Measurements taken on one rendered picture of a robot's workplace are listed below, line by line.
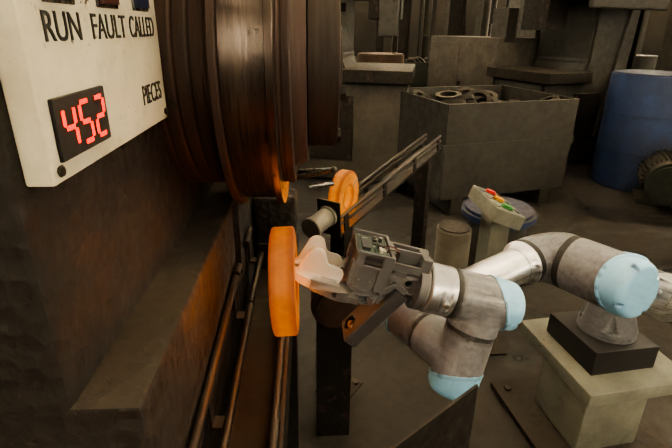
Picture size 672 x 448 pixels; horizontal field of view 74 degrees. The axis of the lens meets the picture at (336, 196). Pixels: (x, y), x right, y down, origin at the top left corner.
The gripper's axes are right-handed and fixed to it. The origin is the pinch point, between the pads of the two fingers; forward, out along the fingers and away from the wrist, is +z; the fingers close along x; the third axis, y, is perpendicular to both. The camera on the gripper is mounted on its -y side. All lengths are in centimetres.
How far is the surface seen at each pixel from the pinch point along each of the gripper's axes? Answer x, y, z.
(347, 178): -64, -5, -16
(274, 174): -1.6, 12.9, 4.7
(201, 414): 15.8, -12.1, 6.2
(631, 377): -33, -30, -100
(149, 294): 10.7, -0.8, 15.4
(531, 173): -230, -23, -166
